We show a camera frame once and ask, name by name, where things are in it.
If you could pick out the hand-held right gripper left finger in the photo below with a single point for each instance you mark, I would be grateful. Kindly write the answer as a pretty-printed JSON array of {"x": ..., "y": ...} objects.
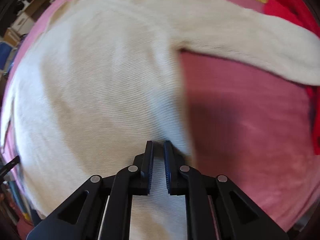
[{"x": 150, "y": 175}]

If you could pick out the cream knit sweater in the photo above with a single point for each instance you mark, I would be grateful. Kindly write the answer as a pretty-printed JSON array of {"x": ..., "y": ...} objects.
[{"x": 100, "y": 80}]

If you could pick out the blue wheeled chair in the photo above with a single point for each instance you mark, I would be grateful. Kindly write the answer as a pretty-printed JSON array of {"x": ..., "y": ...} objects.
[{"x": 6, "y": 55}]

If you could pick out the pink fleece blanket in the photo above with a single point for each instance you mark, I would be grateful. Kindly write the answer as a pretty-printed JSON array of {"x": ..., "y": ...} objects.
[{"x": 237, "y": 105}]

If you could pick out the wooden desk with white drawers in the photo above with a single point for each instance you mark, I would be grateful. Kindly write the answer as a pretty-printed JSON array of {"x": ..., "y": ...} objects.
[{"x": 32, "y": 12}]

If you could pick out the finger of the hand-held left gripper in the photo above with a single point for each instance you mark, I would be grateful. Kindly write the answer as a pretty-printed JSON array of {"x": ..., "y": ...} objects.
[{"x": 10, "y": 166}]

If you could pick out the red garment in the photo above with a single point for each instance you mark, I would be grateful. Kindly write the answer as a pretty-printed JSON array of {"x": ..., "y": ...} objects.
[{"x": 290, "y": 7}]

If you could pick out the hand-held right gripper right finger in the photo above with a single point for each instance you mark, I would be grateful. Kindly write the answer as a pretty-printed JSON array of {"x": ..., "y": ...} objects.
[{"x": 167, "y": 175}]

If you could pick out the white and black appliance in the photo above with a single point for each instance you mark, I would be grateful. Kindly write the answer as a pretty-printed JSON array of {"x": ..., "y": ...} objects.
[{"x": 22, "y": 5}]

